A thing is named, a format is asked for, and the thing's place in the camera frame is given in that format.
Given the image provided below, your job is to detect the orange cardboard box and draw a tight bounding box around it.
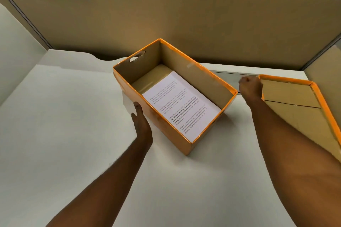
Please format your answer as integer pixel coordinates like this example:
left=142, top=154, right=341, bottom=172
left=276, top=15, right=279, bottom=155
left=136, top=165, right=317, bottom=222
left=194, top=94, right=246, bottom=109
left=113, top=38, right=238, bottom=156

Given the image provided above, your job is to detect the white printed paper sheet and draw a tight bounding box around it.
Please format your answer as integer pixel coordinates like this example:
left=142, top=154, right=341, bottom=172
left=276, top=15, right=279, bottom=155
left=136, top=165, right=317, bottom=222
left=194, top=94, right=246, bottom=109
left=142, top=71, right=222, bottom=143

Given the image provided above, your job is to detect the beige cubicle partition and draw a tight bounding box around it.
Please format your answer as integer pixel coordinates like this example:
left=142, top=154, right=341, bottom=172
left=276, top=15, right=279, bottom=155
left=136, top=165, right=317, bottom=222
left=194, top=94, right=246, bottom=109
left=0, top=0, right=341, bottom=107

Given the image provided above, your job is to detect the person's left hand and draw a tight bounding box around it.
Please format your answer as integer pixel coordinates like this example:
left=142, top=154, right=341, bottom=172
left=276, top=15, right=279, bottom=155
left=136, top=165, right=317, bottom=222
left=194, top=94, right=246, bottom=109
left=131, top=101, right=153, bottom=147

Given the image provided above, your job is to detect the orange cardboard box lid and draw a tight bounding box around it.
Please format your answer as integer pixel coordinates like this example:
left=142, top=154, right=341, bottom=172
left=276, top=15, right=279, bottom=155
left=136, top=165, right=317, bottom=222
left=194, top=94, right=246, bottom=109
left=258, top=74, right=341, bottom=163

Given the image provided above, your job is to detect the person's right hand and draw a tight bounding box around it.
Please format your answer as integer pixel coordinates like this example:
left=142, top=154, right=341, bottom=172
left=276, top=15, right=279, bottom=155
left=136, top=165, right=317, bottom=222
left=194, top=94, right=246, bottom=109
left=238, top=75, right=264, bottom=107

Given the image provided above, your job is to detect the person's right forearm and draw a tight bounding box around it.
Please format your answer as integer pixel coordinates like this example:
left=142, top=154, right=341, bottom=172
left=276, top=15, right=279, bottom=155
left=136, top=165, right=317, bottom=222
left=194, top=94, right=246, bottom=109
left=246, top=98, right=341, bottom=227

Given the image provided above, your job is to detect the person's left forearm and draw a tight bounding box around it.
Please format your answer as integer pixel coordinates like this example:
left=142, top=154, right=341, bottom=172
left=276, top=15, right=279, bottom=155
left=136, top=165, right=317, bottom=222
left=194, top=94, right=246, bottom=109
left=46, top=137, right=153, bottom=227

